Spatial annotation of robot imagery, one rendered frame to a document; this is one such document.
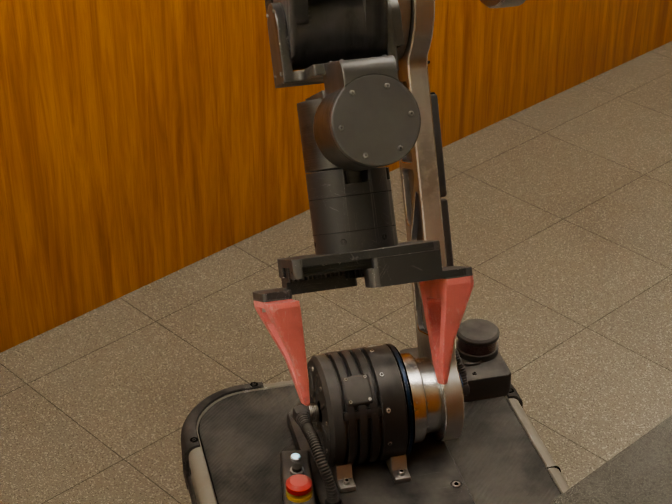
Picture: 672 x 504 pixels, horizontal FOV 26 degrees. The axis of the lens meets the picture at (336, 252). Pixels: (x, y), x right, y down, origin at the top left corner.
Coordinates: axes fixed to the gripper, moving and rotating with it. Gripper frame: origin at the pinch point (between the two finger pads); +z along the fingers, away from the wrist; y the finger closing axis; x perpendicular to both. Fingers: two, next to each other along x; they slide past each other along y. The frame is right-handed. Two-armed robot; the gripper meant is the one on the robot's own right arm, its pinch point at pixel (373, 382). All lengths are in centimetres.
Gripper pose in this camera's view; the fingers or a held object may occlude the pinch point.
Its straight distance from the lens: 100.1
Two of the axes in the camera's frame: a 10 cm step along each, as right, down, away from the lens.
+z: 1.2, 9.9, 0.3
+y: 9.7, -1.3, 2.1
